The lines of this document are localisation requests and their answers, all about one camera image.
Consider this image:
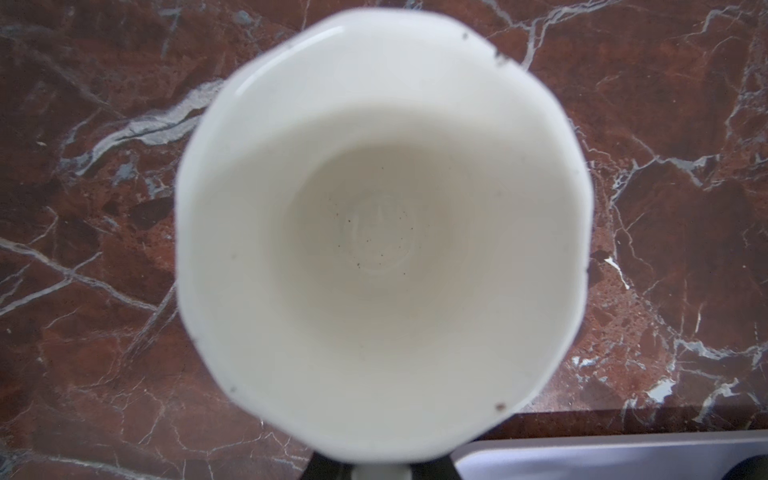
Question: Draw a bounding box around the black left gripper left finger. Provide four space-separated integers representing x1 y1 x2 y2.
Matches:
299 452 354 480

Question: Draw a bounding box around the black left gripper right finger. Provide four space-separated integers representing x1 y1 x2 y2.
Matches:
410 455 462 480

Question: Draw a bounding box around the black mug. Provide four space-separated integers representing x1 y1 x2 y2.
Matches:
722 455 768 480

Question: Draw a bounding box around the lavender plastic tray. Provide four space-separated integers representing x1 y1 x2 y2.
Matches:
452 430 767 479

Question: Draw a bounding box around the white faceted mug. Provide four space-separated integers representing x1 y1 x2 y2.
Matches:
174 8 593 464

